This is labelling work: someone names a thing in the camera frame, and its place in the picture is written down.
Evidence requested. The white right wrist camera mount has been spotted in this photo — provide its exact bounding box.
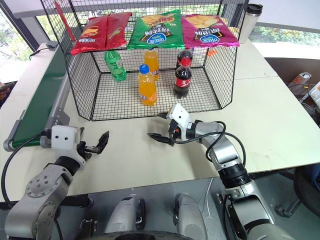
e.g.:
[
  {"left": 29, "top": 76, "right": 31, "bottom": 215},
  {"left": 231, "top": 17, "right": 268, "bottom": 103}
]
[{"left": 166, "top": 102, "right": 192, "bottom": 141}]

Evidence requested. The black office chair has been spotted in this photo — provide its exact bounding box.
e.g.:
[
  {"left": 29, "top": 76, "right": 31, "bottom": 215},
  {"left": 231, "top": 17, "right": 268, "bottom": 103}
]
[{"left": 274, "top": 165, "right": 320, "bottom": 219}]

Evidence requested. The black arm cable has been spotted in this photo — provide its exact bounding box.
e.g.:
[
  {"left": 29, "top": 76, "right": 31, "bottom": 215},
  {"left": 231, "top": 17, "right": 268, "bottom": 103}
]
[
  {"left": 172, "top": 121, "right": 248, "bottom": 173},
  {"left": 0, "top": 132, "right": 52, "bottom": 210}
]

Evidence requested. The magenta chip bag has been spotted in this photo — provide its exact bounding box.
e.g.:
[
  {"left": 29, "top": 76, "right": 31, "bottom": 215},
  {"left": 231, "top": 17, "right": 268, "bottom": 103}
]
[{"left": 180, "top": 14, "right": 241, "bottom": 49}]

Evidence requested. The red burger print snack bag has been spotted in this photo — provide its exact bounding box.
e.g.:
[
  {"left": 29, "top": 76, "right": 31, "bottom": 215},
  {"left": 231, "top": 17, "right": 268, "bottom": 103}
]
[{"left": 71, "top": 15, "right": 111, "bottom": 56}]

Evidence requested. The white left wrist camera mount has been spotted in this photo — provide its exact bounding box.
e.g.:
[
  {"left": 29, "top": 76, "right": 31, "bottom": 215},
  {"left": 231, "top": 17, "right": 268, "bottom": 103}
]
[{"left": 50, "top": 125, "right": 88, "bottom": 168}]

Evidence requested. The green soda bottle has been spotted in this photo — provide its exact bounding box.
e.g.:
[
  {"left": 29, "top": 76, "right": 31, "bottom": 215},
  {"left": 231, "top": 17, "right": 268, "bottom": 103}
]
[{"left": 103, "top": 50, "right": 128, "bottom": 83}]

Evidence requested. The green conveyor belt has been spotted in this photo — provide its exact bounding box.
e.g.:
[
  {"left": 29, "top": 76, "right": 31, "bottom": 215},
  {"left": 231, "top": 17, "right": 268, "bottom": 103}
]
[{"left": 2, "top": 42, "right": 71, "bottom": 152}]

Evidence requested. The red chip bag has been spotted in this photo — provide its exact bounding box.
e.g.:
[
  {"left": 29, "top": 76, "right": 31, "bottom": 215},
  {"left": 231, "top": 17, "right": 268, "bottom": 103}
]
[{"left": 104, "top": 11, "right": 133, "bottom": 50}]

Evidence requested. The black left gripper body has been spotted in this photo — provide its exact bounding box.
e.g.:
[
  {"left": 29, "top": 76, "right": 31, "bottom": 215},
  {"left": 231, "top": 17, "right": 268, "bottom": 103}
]
[{"left": 75, "top": 140, "right": 93, "bottom": 162}]

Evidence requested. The grey orange device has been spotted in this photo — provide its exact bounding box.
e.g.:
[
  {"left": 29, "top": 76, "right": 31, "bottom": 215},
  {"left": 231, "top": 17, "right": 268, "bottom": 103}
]
[{"left": 287, "top": 71, "right": 312, "bottom": 95}]

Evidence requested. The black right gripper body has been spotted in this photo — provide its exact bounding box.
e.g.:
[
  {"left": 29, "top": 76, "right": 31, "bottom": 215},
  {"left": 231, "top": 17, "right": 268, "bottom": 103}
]
[{"left": 168, "top": 119, "right": 182, "bottom": 147}]

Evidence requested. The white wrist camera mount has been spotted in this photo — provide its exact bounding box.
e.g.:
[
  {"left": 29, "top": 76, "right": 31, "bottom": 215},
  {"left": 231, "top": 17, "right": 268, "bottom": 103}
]
[
  {"left": 50, "top": 125, "right": 88, "bottom": 168},
  {"left": 166, "top": 102, "right": 192, "bottom": 141}
]

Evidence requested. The black control box cable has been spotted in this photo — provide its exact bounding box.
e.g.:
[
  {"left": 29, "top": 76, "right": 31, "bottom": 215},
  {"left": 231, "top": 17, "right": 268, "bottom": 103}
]
[{"left": 28, "top": 48, "right": 50, "bottom": 61}]

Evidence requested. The black table clamp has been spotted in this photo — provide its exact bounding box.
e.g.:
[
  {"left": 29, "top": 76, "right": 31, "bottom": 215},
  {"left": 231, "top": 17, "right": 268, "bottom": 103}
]
[{"left": 79, "top": 218, "right": 99, "bottom": 236}]

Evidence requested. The orange soda bottle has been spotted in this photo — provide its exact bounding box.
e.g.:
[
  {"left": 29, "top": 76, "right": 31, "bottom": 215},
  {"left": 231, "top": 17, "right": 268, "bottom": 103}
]
[
  {"left": 143, "top": 48, "right": 161, "bottom": 82},
  {"left": 137, "top": 64, "right": 158, "bottom": 107}
]

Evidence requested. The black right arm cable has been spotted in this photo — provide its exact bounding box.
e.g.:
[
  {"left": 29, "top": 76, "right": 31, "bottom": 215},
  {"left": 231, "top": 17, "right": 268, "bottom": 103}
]
[{"left": 172, "top": 121, "right": 248, "bottom": 173}]

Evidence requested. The white yellow device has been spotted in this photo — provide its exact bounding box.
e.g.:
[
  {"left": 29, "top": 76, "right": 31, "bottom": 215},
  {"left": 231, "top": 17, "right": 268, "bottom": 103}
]
[{"left": 308, "top": 83, "right": 320, "bottom": 109}]

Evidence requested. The white tumbler black lid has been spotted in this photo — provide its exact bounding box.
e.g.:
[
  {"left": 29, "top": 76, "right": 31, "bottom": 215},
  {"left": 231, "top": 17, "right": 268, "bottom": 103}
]
[{"left": 239, "top": 3, "right": 264, "bottom": 45}]

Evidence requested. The cola bottle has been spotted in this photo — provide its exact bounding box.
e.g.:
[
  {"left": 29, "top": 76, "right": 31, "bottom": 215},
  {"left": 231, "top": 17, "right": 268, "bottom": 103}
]
[
  {"left": 176, "top": 48, "right": 194, "bottom": 68},
  {"left": 173, "top": 57, "right": 193, "bottom": 99}
]

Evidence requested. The thin white cable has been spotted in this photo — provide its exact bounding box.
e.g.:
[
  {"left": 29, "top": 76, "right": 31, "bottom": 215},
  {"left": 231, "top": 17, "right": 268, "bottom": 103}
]
[{"left": 205, "top": 177, "right": 214, "bottom": 219}]

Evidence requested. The grey rounded housing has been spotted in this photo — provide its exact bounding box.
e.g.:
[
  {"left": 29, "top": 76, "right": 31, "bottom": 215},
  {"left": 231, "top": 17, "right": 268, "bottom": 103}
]
[
  {"left": 103, "top": 195, "right": 146, "bottom": 235},
  {"left": 173, "top": 193, "right": 209, "bottom": 240}
]

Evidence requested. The red rod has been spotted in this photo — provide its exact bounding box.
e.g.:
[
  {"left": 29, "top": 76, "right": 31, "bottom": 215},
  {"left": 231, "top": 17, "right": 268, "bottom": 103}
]
[{"left": 54, "top": 0, "right": 76, "bottom": 41}]

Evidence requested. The black wire mesh shelf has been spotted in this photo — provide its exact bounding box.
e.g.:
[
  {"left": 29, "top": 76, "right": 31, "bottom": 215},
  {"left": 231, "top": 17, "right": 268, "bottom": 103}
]
[{"left": 39, "top": 0, "right": 250, "bottom": 122}]

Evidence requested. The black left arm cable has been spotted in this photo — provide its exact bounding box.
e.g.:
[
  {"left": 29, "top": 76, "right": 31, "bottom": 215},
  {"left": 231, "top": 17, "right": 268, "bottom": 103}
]
[{"left": 0, "top": 132, "right": 52, "bottom": 210}]

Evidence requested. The green chip bag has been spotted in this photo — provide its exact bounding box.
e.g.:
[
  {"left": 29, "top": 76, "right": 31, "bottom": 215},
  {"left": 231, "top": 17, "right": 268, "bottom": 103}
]
[{"left": 126, "top": 9, "right": 186, "bottom": 50}]

